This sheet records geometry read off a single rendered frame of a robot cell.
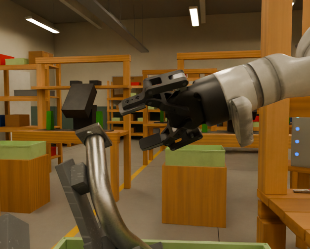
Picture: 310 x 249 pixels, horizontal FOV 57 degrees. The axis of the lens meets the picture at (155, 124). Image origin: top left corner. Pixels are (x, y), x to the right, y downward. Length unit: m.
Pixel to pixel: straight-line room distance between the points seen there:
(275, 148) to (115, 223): 0.91
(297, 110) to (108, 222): 1.07
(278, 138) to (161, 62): 10.13
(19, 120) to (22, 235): 5.81
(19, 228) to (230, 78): 0.31
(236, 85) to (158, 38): 11.01
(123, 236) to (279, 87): 0.30
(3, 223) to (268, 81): 0.35
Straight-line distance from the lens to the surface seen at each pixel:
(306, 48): 0.49
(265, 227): 1.30
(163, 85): 0.39
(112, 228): 0.42
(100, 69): 11.82
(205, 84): 0.42
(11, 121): 6.17
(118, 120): 10.81
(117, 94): 11.49
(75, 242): 0.65
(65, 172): 0.43
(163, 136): 0.48
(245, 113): 0.38
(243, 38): 11.30
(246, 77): 0.43
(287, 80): 0.44
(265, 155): 1.23
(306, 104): 1.37
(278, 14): 1.27
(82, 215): 0.43
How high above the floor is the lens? 1.23
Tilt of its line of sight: 3 degrees down
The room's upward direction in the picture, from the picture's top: straight up
